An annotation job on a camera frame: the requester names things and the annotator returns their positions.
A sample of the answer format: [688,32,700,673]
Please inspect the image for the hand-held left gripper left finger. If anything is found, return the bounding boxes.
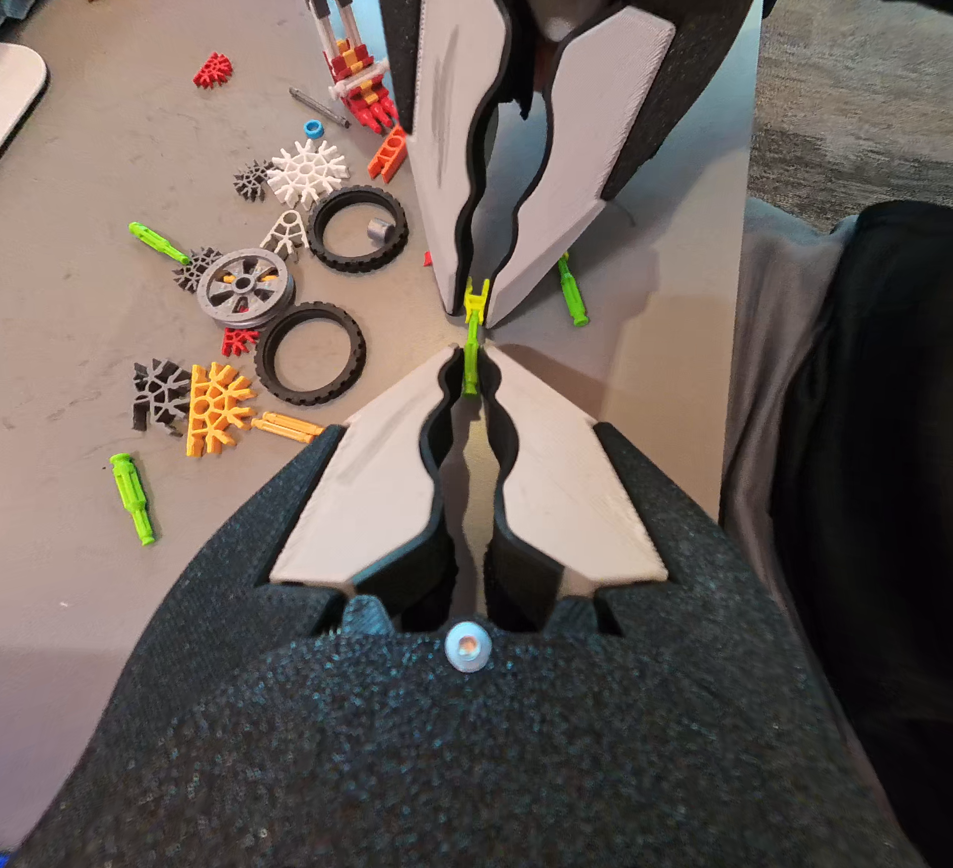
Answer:
[268,344,461,616]

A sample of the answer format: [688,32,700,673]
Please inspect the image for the short orange rod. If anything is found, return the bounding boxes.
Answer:
[250,411,327,445]

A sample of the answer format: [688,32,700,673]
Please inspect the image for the person's black pants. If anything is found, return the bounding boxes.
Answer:
[769,200,953,868]

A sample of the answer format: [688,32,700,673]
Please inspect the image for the grey spoked wheel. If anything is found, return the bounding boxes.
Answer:
[197,249,293,330]

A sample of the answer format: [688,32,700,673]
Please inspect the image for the dark grey snowflake connector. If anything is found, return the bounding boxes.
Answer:
[173,247,224,295]
[232,159,273,203]

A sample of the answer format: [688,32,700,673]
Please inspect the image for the black toy tire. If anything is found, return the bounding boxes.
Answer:
[254,301,368,408]
[307,183,409,275]

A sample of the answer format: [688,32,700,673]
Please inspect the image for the yellow fan connector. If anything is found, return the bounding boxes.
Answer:
[185,361,259,458]

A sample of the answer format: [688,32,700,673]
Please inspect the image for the thin metal pin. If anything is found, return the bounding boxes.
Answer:
[289,86,351,130]

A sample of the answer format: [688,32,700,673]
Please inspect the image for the orange ladder connector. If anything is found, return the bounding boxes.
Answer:
[368,125,409,184]

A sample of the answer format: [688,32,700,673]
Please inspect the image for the light grey angled connector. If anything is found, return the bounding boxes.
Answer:
[260,209,308,263]

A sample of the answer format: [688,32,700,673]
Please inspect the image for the person's grey shirt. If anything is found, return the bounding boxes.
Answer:
[717,196,865,660]

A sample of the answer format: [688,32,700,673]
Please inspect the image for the white snowflake connector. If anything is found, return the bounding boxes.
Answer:
[266,138,351,211]

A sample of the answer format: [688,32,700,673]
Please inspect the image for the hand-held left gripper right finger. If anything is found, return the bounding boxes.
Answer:
[476,345,670,627]

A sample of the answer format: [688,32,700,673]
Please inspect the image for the white book stand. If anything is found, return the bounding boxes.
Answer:
[0,43,49,148]

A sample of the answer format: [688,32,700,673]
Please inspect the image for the large dark grey connector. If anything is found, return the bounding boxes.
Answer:
[132,359,196,435]

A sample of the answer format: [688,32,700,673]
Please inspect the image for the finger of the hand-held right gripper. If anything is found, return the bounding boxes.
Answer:
[482,6,677,329]
[408,0,513,319]

